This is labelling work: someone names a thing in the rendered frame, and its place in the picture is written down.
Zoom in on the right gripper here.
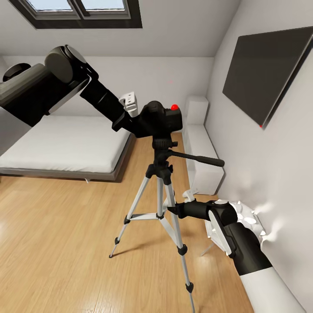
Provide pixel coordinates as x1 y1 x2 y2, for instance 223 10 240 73
167 199 200 219

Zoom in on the digital camera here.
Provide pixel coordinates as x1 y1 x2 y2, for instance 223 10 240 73
130 100 183 138

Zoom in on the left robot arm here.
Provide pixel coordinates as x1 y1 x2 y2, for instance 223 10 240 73
0 45 143 156

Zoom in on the camera tripod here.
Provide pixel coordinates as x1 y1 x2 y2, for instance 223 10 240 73
109 131 225 313

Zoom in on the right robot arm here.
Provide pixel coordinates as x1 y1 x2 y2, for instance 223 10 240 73
167 187 307 313

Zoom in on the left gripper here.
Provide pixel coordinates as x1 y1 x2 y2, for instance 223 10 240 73
95 89 143 137

